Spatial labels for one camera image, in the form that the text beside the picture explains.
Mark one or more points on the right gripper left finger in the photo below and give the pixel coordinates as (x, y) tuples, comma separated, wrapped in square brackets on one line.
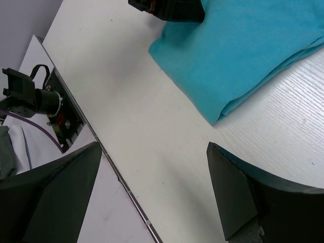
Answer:
[(49, 203)]

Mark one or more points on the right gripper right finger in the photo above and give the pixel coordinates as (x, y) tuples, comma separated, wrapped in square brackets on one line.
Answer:
[(257, 206)]

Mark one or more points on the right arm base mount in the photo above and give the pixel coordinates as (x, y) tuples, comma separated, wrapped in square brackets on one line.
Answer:
[(67, 124)]

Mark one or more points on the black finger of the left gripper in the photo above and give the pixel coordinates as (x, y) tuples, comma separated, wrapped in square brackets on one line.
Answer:
[(172, 10)]

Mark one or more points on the teal t shirt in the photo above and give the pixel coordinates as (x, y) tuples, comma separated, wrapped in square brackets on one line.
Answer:
[(238, 47)]

